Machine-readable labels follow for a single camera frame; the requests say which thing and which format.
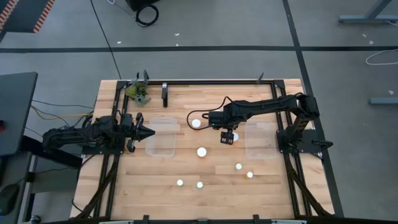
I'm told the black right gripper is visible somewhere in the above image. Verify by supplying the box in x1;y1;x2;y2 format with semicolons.
207;108;242;146

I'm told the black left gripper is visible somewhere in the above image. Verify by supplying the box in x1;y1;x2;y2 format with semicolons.
126;112;155;153

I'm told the clear plastic bin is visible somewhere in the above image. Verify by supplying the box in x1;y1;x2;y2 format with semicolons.
244;120;278;161
144;116;178;158

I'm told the small green artificial plant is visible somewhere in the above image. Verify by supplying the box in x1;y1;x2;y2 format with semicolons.
124;77;152;107

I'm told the dark grey desk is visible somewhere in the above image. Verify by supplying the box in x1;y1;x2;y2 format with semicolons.
0;72;39;156

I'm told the black computer mouse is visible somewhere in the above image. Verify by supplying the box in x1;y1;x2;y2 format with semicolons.
0;184;20;217

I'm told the grey table foot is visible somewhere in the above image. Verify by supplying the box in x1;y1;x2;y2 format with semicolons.
338;0;398;25
369;96;398;106

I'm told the black orange-striped floor mat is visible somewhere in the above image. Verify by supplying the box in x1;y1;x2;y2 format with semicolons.
0;0;56;34

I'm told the black bar bracket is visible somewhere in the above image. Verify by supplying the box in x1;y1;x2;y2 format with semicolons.
161;82;169;108

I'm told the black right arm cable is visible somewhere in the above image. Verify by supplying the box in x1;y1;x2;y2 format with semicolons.
186;96;234;131

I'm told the black aluminium table frame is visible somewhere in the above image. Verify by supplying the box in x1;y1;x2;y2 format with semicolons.
70;79;335;224

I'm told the yellow cable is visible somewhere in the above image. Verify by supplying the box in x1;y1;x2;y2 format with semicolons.
30;105;94;121

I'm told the thin black floor cable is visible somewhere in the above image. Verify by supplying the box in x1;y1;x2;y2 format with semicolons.
89;0;122;80

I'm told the grey cart frame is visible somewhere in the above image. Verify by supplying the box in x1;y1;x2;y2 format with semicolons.
18;152;82;224

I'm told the coiled black cable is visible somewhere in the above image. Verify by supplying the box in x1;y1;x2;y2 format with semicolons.
135;4;160;28

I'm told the white floor cable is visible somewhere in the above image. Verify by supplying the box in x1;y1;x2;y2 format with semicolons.
365;48;398;66

